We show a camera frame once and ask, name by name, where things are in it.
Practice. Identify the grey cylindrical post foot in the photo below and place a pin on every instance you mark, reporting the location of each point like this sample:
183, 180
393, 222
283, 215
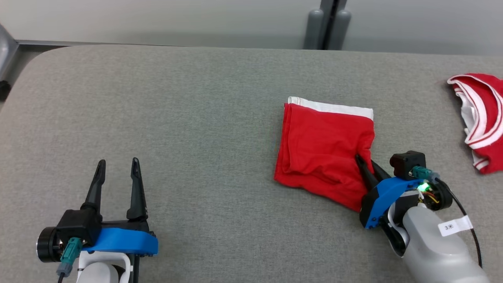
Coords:
313, 31
340, 31

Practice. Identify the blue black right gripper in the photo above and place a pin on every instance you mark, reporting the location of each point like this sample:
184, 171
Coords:
385, 196

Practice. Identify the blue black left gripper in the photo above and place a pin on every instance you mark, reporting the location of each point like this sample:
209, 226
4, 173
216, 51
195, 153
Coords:
122, 239

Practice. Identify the red Bulls basketball jersey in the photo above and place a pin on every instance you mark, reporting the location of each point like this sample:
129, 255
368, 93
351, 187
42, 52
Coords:
487, 129

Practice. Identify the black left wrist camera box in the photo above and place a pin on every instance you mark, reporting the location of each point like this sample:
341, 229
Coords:
78, 224

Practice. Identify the grey metal stand leg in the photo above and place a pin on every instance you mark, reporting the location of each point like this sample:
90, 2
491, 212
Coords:
6, 51

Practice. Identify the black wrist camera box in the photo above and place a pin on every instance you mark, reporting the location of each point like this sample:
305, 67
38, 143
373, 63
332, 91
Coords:
408, 163
78, 224

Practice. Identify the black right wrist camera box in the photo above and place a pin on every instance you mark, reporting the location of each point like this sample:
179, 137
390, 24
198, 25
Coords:
408, 163

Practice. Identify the black caster wheel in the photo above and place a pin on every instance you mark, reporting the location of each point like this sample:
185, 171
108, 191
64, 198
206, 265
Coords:
4, 90

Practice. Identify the red shorts with white stripe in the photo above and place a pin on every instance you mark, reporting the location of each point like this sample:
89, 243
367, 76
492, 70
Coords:
322, 149

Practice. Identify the grey partition frame post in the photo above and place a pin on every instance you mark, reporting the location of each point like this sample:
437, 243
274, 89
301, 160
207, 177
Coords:
328, 19

